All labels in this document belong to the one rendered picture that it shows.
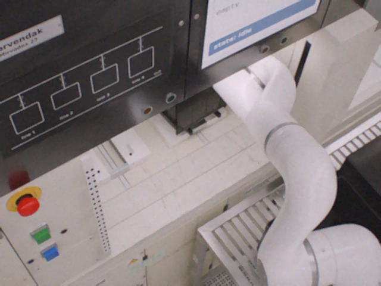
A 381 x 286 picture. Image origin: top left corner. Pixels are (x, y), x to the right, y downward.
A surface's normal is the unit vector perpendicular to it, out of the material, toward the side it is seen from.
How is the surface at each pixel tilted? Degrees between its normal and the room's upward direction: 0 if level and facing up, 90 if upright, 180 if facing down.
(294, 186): 65
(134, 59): 90
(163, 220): 0
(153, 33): 90
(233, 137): 0
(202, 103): 85
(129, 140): 0
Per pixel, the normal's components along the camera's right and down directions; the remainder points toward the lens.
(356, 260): 0.14, -0.05
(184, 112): 0.61, 0.63
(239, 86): -0.32, -0.30
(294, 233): -0.51, -0.43
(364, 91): 0.04, -0.54
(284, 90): 0.66, -0.13
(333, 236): -0.04, -0.82
